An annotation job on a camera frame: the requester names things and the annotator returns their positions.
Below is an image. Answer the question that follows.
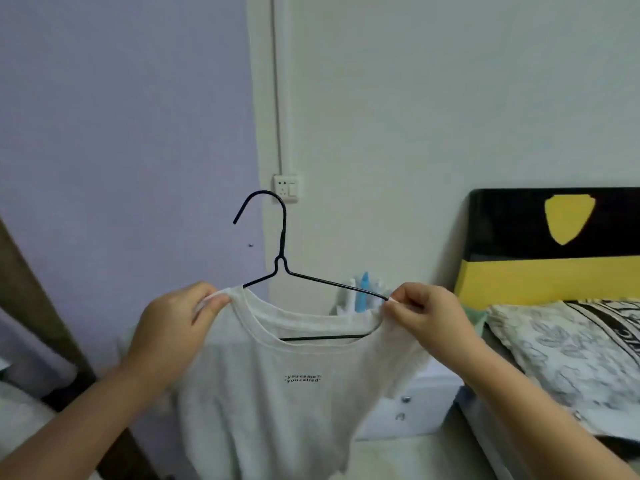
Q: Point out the white wall socket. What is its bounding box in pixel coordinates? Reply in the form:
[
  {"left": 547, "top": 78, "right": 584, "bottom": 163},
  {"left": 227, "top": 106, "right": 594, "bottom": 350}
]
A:
[{"left": 272, "top": 173, "right": 300, "bottom": 203}]

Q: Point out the black wire hanger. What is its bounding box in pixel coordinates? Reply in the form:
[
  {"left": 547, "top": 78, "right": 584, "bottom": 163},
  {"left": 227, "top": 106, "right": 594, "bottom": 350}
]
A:
[{"left": 233, "top": 190, "right": 391, "bottom": 342}]

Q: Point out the blue plastic bottle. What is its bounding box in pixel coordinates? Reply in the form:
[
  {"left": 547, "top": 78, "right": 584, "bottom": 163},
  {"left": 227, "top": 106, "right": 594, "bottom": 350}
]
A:
[{"left": 357, "top": 271, "right": 372, "bottom": 313}]

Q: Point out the yellow black bed headboard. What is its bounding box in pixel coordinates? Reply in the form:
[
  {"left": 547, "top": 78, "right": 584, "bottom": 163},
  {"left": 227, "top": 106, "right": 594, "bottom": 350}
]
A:
[{"left": 453, "top": 187, "right": 640, "bottom": 311}]

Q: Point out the person's right forearm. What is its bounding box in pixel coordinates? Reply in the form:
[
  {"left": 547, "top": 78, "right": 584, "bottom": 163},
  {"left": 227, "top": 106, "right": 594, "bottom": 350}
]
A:
[{"left": 457, "top": 342, "right": 640, "bottom": 480}]

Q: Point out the lilac wardrobe door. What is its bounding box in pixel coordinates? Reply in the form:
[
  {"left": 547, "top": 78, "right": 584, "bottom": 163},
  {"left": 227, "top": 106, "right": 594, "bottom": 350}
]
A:
[{"left": 0, "top": 0, "right": 269, "bottom": 480}]

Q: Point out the person's left hand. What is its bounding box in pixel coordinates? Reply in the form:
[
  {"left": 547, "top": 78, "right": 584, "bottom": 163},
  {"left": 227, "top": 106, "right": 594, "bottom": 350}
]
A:
[{"left": 121, "top": 281, "right": 233, "bottom": 397}]

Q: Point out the grey bed sheet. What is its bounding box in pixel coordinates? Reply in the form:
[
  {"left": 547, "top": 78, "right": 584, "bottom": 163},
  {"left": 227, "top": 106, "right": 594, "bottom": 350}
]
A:
[{"left": 455, "top": 389, "right": 531, "bottom": 480}]

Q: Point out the person's right hand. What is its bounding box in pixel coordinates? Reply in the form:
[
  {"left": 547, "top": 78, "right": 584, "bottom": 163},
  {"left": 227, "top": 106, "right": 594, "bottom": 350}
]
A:
[{"left": 383, "top": 281, "right": 490, "bottom": 384}]

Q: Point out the pale green plastic bag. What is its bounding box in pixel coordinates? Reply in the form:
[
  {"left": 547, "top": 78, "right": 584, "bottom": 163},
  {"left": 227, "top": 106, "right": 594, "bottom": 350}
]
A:
[{"left": 459, "top": 304, "right": 489, "bottom": 335}]

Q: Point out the black white printed pillow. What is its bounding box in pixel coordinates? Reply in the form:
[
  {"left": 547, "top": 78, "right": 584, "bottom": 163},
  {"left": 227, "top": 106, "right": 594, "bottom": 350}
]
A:
[{"left": 485, "top": 298, "right": 640, "bottom": 435}]

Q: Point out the white nightstand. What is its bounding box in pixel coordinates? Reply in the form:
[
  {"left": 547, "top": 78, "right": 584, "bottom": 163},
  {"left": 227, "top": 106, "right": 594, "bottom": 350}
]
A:
[{"left": 355, "top": 364, "right": 463, "bottom": 441}]

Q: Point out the white cable conduit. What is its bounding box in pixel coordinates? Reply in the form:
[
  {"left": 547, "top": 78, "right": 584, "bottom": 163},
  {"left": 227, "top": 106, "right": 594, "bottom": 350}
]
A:
[{"left": 269, "top": 0, "right": 293, "bottom": 175}]

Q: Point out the white printed t-shirt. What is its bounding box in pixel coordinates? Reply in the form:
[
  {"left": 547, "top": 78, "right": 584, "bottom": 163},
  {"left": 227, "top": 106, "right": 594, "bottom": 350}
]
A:
[{"left": 117, "top": 286, "right": 433, "bottom": 480}]

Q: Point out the person's left forearm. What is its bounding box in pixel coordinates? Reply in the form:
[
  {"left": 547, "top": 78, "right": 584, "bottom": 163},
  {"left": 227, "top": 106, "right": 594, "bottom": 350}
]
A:
[{"left": 0, "top": 364, "right": 163, "bottom": 480}]

